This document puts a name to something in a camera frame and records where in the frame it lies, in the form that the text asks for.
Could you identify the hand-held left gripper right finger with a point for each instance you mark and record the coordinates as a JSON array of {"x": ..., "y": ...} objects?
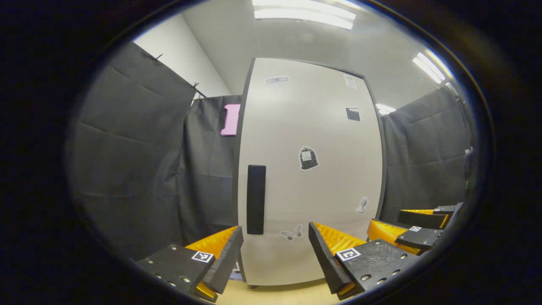
[{"x": 324, "y": 262}]

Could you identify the thin blue book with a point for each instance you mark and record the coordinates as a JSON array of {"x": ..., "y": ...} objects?
[{"x": 236, "y": 275}]

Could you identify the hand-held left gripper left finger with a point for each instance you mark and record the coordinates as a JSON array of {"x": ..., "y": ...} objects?
[{"x": 228, "y": 262}]

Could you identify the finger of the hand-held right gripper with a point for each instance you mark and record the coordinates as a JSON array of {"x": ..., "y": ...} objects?
[
  {"x": 419, "y": 238},
  {"x": 419, "y": 219}
]

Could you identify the ceiling light panel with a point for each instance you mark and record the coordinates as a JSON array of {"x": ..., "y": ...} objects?
[
  {"x": 385, "y": 109},
  {"x": 432, "y": 67},
  {"x": 305, "y": 12}
]

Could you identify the black backdrop cloth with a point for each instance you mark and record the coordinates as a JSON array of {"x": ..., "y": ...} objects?
[
  {"x": 423, "y": 161},
  {"x": 127, "y": 161},
  {"x": 207, "y": 178}
]

